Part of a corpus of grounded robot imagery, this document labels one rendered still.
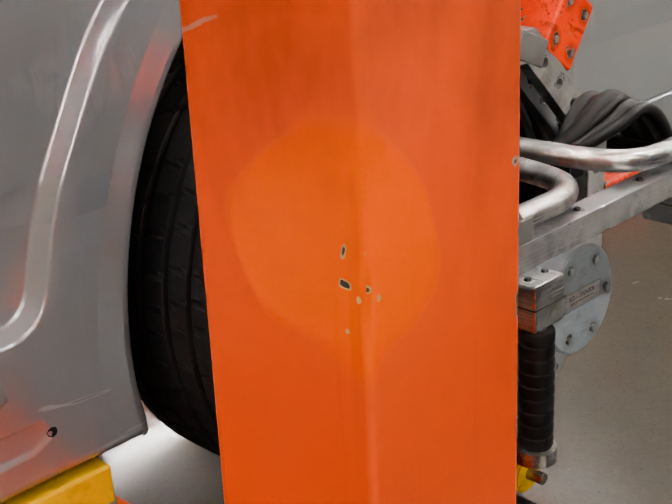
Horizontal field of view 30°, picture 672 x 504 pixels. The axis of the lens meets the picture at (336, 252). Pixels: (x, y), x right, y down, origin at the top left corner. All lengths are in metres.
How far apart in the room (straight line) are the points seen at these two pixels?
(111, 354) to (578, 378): 1.93
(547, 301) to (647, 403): 1.81
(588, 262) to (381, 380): 0.65
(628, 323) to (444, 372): 2.58
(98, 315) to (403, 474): 0.54
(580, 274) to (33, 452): 0.61
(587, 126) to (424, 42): 0.73
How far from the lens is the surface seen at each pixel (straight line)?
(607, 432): 2.89
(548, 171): 1.33
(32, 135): 1.24
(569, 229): 1.28
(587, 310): 1.44
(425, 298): 0.81
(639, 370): 3.17
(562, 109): 1.58
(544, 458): 1.29
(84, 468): 1.38
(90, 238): 1.28
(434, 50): 0.77
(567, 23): 1.56
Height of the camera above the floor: 1.42
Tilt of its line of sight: 21 degrees down
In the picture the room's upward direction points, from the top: 3 degrees counter-clockwise
